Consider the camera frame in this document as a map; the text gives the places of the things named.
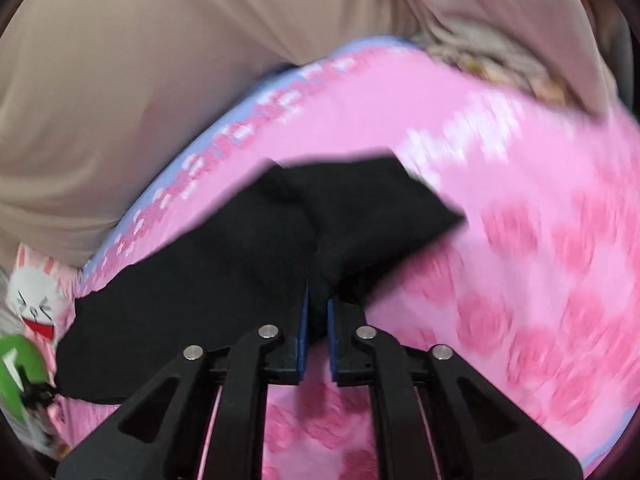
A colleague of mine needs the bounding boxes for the black knitted pants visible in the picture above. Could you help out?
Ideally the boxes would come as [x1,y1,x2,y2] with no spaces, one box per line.
[55,156,464,404]

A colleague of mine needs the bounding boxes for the white rabbit cartoon pillow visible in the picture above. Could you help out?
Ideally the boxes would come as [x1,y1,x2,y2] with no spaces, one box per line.
[4,242,84,456]

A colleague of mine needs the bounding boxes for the pink floral bed sheet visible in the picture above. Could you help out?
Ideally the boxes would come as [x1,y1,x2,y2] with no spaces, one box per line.
[78,38,639,473]

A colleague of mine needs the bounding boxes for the beige hanging curtain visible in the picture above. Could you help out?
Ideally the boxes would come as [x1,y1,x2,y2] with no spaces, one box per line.
[1,0,628,271]

